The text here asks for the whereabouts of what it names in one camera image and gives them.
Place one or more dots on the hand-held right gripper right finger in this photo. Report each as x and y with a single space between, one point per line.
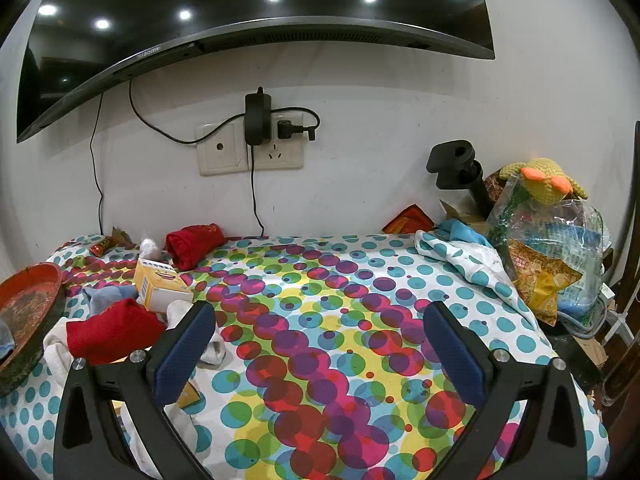
456 355

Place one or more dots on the brown cardboard box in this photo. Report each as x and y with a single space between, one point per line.
457 210

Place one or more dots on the black angled plug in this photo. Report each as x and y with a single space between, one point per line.
287 128

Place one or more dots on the crumpled white tissue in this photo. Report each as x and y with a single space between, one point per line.
152 251

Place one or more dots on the yellow crochet toy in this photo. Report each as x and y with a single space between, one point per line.
542 180

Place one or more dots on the bright blue cloth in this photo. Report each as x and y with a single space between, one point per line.
465 232

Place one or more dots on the black power adapter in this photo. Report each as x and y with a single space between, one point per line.
256 117

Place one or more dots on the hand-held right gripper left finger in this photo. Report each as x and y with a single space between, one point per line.
181 355

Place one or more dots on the clear plastic bag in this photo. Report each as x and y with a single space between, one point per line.
575 230

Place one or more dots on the blue packet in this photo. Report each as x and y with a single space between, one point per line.
582 280

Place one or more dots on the black clamp mount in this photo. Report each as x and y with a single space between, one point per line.
452 162

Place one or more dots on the yellow white carton box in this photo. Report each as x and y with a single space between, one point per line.
160 285

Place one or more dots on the cream wall socket plate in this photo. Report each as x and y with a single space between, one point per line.
220 152
282 155

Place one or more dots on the green printed packet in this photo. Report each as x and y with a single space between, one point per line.
500 225

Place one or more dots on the flat red cloth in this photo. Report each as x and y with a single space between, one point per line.
112 332

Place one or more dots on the red orange packet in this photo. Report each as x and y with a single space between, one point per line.
409 220

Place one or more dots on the small orange packet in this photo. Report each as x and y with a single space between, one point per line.
190 394

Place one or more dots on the yellow snack packet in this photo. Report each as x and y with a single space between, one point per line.
542 280

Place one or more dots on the polka dot tablecloth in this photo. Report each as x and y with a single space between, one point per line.
320 320

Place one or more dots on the light blue cloth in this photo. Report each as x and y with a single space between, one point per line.
107 297

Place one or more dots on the rolled red cloth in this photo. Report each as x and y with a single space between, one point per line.
192 245

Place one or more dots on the white cloth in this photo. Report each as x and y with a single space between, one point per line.
212 350

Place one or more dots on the red round basin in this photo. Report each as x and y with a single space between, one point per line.
30 305

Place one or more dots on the red green candy wrapper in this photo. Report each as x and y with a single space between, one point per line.
103 246

